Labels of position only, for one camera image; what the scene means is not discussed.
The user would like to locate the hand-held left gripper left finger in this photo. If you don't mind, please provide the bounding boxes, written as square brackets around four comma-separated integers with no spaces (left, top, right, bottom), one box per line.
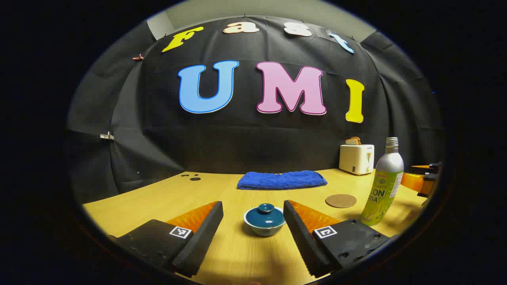
[108,201,224,278]

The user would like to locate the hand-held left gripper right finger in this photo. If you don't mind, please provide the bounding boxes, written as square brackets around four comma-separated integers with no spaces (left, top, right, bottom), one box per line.
[283,199,393,278]

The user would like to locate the teal teacup lid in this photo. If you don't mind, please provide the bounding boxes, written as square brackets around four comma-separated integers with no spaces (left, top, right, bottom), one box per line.
[246,203,284,230]

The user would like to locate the black backdrop cloth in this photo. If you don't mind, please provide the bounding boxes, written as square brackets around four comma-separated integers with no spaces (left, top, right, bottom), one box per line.
[67,15,446,204]

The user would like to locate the blue folded towel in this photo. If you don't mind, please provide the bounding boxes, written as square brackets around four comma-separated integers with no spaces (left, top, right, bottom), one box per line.
[237,171,328,190]

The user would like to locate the round brown coaster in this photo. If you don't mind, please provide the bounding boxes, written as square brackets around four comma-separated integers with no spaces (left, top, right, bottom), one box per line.
[325,194,357,209]

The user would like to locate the silver green-label water bottle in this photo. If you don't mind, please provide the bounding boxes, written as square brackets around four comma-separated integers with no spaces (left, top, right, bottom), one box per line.
[360,137,405,226]

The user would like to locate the white toaster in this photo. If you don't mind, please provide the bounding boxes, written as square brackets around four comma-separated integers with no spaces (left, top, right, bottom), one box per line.
[339,144,375,176]

